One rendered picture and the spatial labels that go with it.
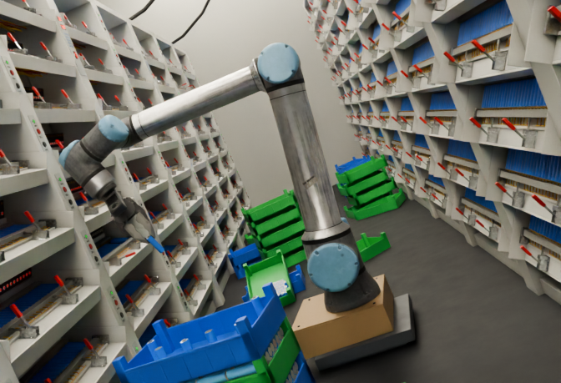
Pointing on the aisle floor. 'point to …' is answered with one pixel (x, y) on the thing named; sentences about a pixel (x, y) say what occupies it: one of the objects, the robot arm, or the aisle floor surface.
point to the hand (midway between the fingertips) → (149, 237)
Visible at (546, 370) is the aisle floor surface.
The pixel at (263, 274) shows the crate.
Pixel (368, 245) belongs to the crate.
